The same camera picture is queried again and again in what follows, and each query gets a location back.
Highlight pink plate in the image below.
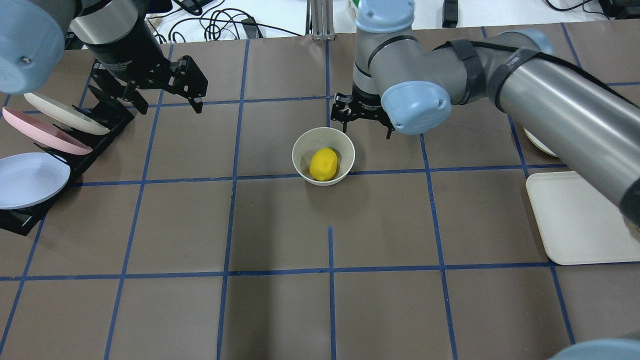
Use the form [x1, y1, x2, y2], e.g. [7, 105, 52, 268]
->
[2, 107, 93, 156]

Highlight black dish rack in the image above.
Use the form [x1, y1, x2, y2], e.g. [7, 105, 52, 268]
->
[0, 86, 135, 236]

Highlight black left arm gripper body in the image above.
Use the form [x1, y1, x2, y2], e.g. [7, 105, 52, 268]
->
[90, 55, 209, 105]

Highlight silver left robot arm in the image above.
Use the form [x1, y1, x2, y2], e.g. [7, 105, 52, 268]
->
[1, 0, 209, 137]

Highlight cream plate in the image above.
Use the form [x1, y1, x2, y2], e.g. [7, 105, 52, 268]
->
[23, 92, 110, 136]

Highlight cream rectangular tray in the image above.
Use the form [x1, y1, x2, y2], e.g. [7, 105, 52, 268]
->
[525, 171, 640, 265]

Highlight aluminium frame post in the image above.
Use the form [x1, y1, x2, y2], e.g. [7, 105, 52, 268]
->
[305, 0, 335, 41]

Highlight yellow lemon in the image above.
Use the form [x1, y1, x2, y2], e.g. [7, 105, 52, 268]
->
[309, 147, 338, 182]

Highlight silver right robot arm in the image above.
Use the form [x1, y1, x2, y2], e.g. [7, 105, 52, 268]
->
[330, 0, 640, 225]

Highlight cream round bowl stack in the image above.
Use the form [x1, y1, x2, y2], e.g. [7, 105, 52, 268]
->
[523, 128, 558, 158]

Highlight lavender plate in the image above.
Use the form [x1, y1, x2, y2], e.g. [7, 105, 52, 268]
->
[0, 152, 71, 210]

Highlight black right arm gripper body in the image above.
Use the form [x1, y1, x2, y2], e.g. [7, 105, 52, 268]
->
[331, 92, 395, 130]

